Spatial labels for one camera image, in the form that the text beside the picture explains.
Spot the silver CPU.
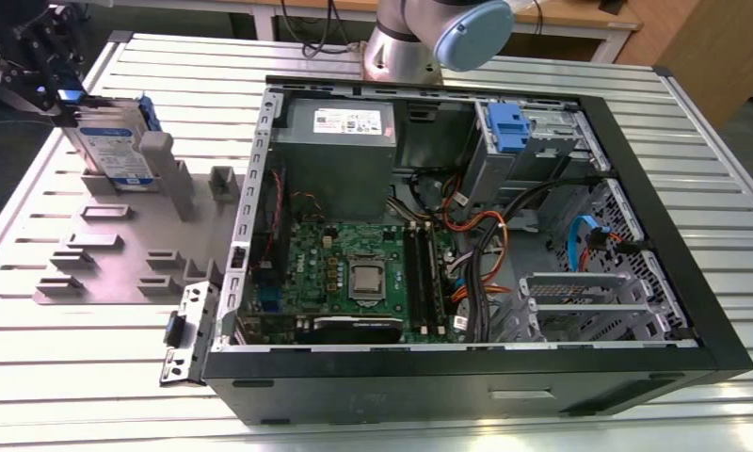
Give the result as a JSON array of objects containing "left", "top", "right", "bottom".
[{"left": 355, "top": 266, "right": 384, "bottom": 292}]

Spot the orange power wire black plug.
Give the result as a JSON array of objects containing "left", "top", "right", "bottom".
[{"left": 592, "top": 230, "right": 654, "bottom": 254}]

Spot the black graphics card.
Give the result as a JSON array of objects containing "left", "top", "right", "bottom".
[{"left": 293, "top": 314, "right": 407, "bottom": 344}]

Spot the blue rear port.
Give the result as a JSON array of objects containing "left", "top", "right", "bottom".
[{"left": 164, "top": 310, "right": 189, "bottom": 347}]

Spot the silver optical drive cage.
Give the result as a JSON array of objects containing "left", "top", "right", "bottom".
[{"left": 463, "top": 98, "right": 608, "bottom": 208}]

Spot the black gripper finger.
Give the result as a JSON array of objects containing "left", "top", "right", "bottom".
[
  {"left": 11, "top": 3, "right": 88, "bottom": 95},
  {"left": 0, "top": 65, "right": 80, "bottom": 128}
]

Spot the grey parts rack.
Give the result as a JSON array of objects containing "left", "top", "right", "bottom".
[{"left": 32, "top": 131, "right": 252, "bottom": 306}]

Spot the green motherboard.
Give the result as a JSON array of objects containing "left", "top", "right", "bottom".
[{"left": 236, "top": 220, "right": 472, "bottom": 345}]

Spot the blue drive latch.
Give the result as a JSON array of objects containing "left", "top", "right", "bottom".
[{"left": 486, "top": 102, "right": 534, "bottom": 154}]

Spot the orange wire bundle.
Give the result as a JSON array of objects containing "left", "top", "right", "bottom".
[
  {"left": 451, "top": 283, "right": 515, "bottom": 305},
  {"left": 441, "top": 209, "right": 511, "bottom": 267}
]

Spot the silver disk bay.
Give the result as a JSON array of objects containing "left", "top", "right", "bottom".
[{"left": 518, "top": 271, "right": 664, "bottom": 343}]

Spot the black cable bundle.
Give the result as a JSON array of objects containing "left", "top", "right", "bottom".
[{"left": 463, "top": 176, "right": 604, "bottom": 344}]

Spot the black open PC case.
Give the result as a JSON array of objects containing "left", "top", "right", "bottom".
[{"left": 159, "top": 73, "right": 753, "bottom": 428}]

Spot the hard disk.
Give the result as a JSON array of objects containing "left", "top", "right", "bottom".
[{"left": 55, "top": 89, "right": 163, "bottom": 193}]

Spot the brown wooden cabinet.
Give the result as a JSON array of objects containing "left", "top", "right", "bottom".
[{"left": 656, "top": 0, "right": 753, "bottom": 128}]

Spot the CPU socket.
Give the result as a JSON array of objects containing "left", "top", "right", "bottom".
[{"left": 344, "top": 252, "right": 392, "bottom": 310}]

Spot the grey power supply unit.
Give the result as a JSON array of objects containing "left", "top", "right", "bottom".
[{"left": 269, "top": 98, "right": 399, "bottom": 225}]

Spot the black RAM slot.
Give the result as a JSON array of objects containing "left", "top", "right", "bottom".
[
  {"left": 419, "top": 220, "right": 448, "bottom": 336},
  {"left": 403, "top": 220, "right": 432, "bottom": 336}
]

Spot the blue data wire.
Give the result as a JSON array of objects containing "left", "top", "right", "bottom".
[{"left": 567, "top": 214, "right": 612, "bottom": 274}]

